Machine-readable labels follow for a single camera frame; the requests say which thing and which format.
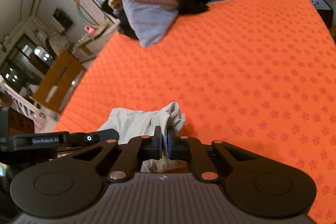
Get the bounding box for cream beige garment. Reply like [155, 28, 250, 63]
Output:
[99, 102, 187, 173]

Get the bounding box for dark wooden chair left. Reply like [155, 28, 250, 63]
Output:
[31, 50, 87, 114]

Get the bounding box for orange flower-pattern mat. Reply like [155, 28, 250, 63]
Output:
[56, 0, 335, 223]

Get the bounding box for beige low cabinet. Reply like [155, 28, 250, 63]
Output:
[72, 23, 118, 55]

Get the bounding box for pink kettlebell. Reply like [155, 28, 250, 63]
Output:
[84, 24, 96, 37]

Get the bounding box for colourful hula hoop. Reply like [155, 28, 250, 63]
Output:
[76, 0, 107, 29]

